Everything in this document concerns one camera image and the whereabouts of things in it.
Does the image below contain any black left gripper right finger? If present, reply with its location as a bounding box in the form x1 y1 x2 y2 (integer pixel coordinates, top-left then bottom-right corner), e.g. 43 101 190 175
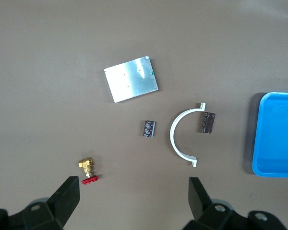
182 177 288 230

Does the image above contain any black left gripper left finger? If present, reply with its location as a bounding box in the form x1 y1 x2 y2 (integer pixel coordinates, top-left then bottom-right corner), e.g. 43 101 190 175
0 176 81 230

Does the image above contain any dark brown electrolytic capacitor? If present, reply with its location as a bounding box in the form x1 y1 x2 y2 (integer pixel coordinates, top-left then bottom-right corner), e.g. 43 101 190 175
197 111 217 134
142 120 156 138

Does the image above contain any blue plastic tray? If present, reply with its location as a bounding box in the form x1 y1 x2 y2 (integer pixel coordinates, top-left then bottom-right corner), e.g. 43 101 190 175
251 92 288 179

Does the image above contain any silver metal plate box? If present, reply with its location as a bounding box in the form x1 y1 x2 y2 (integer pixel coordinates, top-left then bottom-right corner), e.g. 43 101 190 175
104 55 159 104

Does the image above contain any brass valve red handle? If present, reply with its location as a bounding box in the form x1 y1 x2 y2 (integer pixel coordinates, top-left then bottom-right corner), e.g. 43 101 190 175
77 157 101 186

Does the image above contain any white half-ring pipe clamp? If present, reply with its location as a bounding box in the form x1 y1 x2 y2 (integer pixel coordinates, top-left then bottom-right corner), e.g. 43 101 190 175
169 102 206 168

